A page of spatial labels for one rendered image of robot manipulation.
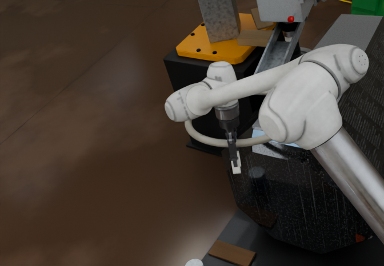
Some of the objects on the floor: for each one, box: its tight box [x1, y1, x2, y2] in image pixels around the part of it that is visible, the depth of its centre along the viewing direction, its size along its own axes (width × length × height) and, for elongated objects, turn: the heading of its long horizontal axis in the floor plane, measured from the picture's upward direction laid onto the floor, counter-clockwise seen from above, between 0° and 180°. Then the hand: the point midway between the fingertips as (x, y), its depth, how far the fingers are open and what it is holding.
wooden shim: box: [208, 240, 256, 266], centre depth 278 cm, size 25×10×2 cm, turn 76°
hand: (236, 162), depth 196 cm, fingers closed on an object, 4 cm apart
